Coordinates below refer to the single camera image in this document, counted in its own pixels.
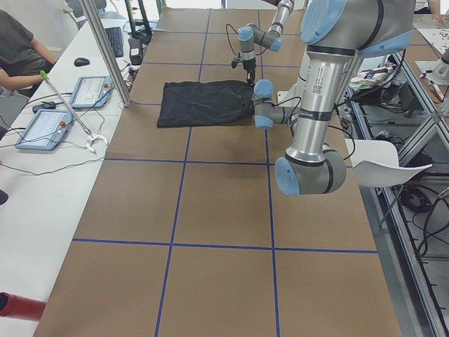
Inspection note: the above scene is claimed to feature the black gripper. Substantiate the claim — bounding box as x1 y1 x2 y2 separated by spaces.
231 58 256 85

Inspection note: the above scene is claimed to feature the black graphic t-shirt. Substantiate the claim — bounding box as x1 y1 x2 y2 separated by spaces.
157 80 254 128

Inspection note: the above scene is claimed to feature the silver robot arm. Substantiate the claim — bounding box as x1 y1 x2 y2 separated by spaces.
232 0 295 85
253 1 415 196

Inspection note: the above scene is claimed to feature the black keyboard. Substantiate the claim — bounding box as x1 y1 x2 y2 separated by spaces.
105 27 123 58

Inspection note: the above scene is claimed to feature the white plastic chair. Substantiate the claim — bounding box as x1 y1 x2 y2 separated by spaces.
345 139 432 187

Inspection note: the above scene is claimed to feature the far blue teach pendant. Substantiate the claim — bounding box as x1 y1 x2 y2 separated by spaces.
69 76 114 110

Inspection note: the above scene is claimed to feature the blue teach pendant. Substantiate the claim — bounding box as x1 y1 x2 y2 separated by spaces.
15 109 73 151
69 76 114 110

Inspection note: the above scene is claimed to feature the black computer mouse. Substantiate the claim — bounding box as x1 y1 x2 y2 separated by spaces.
74 57 91 67

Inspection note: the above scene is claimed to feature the near blue teach pendant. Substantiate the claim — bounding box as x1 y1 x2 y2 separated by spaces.
15 109 73 151

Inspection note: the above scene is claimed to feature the reach grabber stick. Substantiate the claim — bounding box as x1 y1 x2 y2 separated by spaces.
39 70 109 154

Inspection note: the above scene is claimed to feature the seated person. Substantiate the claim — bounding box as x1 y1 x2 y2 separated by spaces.
1 11 58 98

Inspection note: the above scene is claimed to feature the red cylinder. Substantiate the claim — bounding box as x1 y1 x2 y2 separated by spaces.
1 292 46 322

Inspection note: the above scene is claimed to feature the right black cable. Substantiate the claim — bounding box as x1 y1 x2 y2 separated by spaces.
224 23 243 59

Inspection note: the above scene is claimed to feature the aluminium frame post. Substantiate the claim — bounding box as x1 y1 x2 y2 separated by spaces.
80 0 131 107

